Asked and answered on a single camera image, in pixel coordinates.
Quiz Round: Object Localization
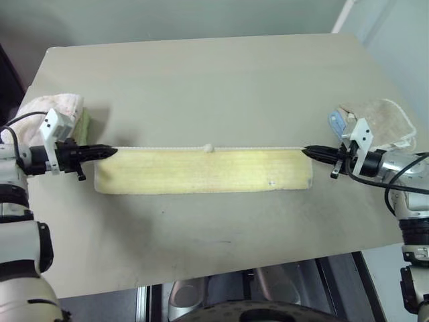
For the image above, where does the metal table frame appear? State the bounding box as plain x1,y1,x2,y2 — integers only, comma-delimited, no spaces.
135,250,387,322

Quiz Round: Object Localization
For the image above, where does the yellow towel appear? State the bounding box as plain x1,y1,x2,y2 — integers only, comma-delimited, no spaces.
94,143,314,196

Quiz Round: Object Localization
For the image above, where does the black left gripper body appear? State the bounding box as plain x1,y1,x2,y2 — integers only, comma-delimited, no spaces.
54,137,90,182

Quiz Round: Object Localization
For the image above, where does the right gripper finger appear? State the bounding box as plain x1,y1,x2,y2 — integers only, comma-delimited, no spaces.
301,144,338,156
302,152,338,164

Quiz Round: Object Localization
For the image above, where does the dark wooden furniture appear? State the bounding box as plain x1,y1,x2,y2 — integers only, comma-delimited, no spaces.
0,43,26,113

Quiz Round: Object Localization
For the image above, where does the green folded towel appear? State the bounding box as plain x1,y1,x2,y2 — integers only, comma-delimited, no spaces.
71,107,93,147

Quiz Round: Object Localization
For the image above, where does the dark rounded dotted shape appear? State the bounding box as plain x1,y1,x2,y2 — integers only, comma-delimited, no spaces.
174,299,340,322

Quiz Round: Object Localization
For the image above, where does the blue folded towel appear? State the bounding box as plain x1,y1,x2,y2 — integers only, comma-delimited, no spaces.
326,109,350,139

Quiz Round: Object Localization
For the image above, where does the pink folded towel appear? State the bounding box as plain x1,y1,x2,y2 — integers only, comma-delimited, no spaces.
0,93,85,149

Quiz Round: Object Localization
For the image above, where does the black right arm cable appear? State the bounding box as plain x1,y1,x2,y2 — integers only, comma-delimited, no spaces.
347,157,429,217

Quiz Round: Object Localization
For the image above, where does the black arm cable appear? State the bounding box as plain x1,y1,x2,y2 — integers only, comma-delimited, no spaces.
347,157,429,217
0,112,48,175

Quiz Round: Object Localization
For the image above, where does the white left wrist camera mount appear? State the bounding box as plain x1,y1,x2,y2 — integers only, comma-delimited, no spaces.
39,107,75,176

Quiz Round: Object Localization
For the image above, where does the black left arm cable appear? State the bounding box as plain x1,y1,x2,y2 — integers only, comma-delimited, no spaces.
0,112,48,175

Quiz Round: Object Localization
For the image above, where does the beige folded towel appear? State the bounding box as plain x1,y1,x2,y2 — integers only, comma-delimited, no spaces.
336,98,418,152

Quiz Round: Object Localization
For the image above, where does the white wall pipe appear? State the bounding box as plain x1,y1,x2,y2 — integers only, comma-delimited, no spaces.
331,0,357,34

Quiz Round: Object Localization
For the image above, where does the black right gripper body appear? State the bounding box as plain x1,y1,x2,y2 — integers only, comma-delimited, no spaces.
329,140,361,179

